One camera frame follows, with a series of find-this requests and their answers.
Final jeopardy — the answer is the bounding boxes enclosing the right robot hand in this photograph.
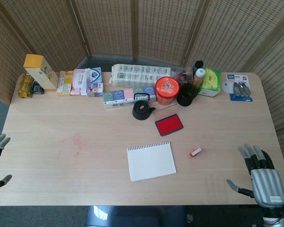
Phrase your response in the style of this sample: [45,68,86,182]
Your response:
[226,143,284,209]

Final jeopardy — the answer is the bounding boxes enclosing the black teapot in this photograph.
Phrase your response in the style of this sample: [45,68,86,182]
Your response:
[132,93,156,121]

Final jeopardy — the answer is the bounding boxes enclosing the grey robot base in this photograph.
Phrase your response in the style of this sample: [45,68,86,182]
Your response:
[84,205,189,227]

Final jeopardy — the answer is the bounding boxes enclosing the green tissue box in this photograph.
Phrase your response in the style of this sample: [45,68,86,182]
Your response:
[197,67,222,98]

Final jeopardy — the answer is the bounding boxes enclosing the small black plastic object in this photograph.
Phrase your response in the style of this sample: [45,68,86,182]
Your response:
[30,80,45,95]

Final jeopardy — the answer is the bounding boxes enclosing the white round disc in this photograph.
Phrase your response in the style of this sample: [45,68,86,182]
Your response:
[221,81,233,93]

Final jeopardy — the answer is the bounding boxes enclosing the gold foil pack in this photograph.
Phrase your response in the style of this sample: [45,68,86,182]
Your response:
[17,72,35,99]

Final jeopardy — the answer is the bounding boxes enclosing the orange lidded tub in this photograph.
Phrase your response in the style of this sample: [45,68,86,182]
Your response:
[155,76,180,106]

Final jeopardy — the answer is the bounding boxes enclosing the woven folding screen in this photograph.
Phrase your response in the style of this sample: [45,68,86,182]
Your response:
[0,0,284,187]

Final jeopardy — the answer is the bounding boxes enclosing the red ink pad clear lid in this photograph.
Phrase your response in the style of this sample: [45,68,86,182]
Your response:
[153,105,184,137]

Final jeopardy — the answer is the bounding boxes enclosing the black mesh pen cup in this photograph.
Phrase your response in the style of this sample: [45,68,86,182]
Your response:
[176,83,198,107]

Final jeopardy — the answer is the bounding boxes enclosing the brown bottle white cap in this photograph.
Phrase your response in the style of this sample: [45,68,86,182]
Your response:
[193,68,205,88]

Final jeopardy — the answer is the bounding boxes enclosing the large clear-wrapped tissue pack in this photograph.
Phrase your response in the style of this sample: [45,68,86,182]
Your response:
[108,63,177,88]

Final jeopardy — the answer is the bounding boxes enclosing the white spiral notebook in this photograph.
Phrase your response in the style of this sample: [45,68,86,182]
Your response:
[126,141,178,183]

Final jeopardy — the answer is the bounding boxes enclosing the yellow flat box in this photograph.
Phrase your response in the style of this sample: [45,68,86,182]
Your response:
[56,70,74,96]

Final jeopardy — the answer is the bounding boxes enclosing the five-colour tissue multipack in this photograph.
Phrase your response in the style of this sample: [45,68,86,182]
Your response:
[102,85,157,110]

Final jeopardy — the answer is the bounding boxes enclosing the clear plastic box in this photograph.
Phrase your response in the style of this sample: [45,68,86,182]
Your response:
[174,67,195,84]

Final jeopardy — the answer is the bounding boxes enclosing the small purple box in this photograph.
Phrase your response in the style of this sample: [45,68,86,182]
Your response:
[86,82,104,98]

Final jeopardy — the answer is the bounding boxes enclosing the pink wet wipes pack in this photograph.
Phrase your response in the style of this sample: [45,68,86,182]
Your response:
[70,68,92,96]

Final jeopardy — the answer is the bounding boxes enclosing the blue and white pack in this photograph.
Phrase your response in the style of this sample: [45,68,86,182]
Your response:
[86,67,103,84]

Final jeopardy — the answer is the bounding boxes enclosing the white and red stamp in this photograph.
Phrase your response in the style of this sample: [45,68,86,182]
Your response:
[190,147,203,158]

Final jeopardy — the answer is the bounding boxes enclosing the tall cream carton orange top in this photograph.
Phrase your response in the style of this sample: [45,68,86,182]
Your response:
[23,53,59,92]

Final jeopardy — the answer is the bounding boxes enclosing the blue blister card hooks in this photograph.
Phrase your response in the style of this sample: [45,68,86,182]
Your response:
[226,73,253,102]

